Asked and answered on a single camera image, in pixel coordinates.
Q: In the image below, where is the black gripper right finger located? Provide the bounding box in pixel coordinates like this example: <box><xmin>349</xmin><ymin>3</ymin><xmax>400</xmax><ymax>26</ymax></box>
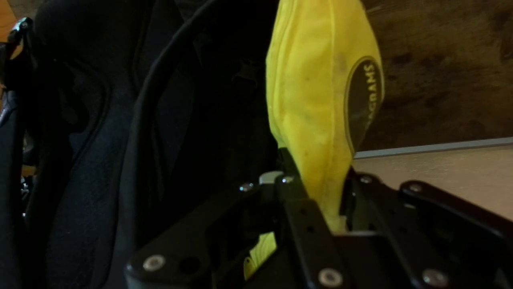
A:
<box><xmin>341</xmin><ymin>167</ymin><xmax>513</xmax><ymax>289</ymax></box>

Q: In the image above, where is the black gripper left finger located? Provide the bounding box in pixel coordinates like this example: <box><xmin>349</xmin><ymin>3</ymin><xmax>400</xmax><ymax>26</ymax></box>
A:
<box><xmin>125</xmin><ymin>149</ymin><xmax>346</xmax><ymax>289</ymax></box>

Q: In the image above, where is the yellow banana-shaped fabric pouch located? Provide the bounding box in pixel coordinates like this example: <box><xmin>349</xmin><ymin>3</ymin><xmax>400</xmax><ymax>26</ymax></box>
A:
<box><xmin>242</xmin><ymin>0</ymin><xmax>386</xmax><ymax>281</ymax></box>

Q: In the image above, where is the black backpack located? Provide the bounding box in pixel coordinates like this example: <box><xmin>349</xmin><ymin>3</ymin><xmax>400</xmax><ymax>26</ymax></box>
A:
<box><xmin>0</xmin><ymin>0</ymin><xmax>290</xmax><ymax>289</ymax></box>

